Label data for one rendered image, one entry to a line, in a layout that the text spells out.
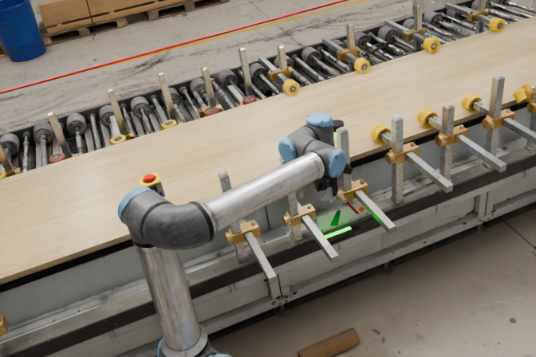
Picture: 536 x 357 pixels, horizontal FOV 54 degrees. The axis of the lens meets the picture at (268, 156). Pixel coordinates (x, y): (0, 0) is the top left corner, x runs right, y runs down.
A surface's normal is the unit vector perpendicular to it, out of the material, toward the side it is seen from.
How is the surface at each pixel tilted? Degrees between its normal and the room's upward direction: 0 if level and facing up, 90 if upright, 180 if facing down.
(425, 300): 0
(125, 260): 90
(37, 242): 0
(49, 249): 0
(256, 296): 90
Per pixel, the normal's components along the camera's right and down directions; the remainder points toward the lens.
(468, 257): -0.14, -0.83
